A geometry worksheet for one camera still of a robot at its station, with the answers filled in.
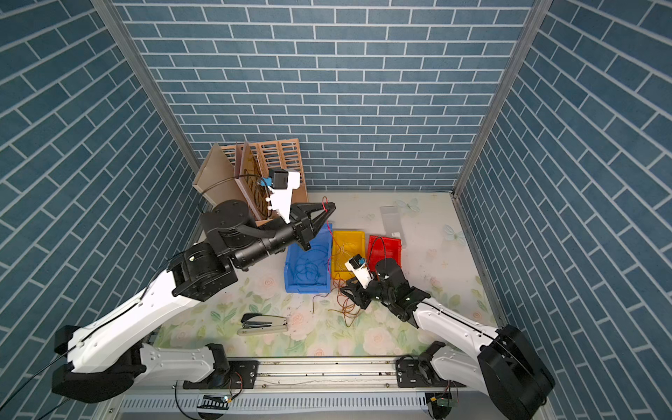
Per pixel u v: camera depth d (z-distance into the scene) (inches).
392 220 44.0
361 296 28.1
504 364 16.1
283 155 42.6
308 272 37.0
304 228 17.1
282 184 17.6
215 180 35.0
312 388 28.6
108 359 15.2
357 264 27.8
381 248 41.1
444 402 27.7
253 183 37.1
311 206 19.2
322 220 19.8
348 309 34.0
